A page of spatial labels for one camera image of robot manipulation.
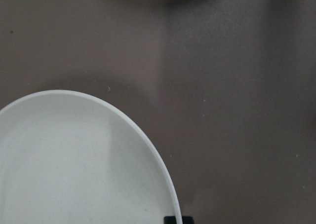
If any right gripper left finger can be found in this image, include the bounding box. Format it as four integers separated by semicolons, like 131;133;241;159
163;216;177;224

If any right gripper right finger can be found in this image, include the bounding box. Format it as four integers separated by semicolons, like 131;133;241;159
182;216;194;224

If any cream round plate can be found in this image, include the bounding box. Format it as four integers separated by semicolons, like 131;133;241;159
0;90;182;224

